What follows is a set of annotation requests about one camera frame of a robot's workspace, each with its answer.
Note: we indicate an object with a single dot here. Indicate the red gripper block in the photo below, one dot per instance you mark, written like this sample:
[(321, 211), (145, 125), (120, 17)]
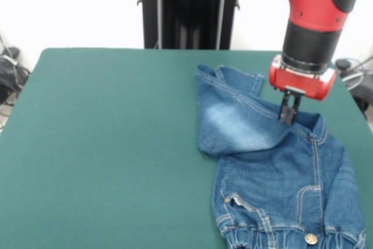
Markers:
[(300, 84)]

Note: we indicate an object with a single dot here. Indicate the blue denim jeans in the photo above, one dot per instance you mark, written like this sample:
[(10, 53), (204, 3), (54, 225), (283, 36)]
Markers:
[(277, 173)]

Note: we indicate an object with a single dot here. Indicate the dark green table cloth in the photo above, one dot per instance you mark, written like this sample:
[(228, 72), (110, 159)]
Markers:
[(87, 144)]

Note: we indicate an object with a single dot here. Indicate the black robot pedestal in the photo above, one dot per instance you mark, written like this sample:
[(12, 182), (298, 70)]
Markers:
[(180, 13)]

